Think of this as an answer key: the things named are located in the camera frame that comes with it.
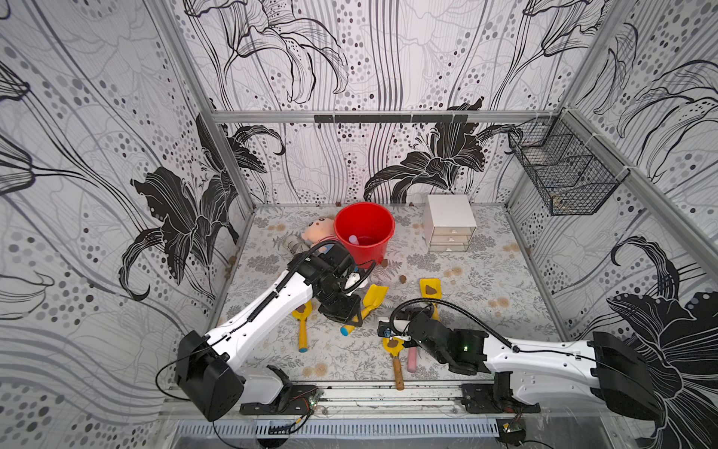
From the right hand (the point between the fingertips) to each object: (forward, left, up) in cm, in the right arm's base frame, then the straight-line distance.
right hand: (402, 307), depth 79 cm
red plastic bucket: (+25, +11, +6) cm, 28 cm away
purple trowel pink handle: (+19, +15, +8) cm, 25 cm away
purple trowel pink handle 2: (-12, -3, -9) cm, 15 cm away
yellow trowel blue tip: (+2, +8, +3) cm, 9 cm away
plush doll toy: (+31, +28, -1) cm, 42 cm away
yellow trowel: (+2, +31, -9) cm, 32 cm away
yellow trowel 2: (+11, -12, -10) cm, 19 cm away
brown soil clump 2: (+22, +4, -10) cm, 24 cm away
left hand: (-8, +13, +5) cm, 16 cm away
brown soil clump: (+15, -2, -10) cm, 18 cm away
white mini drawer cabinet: (+30, -19, +2) cm, 35 cm away
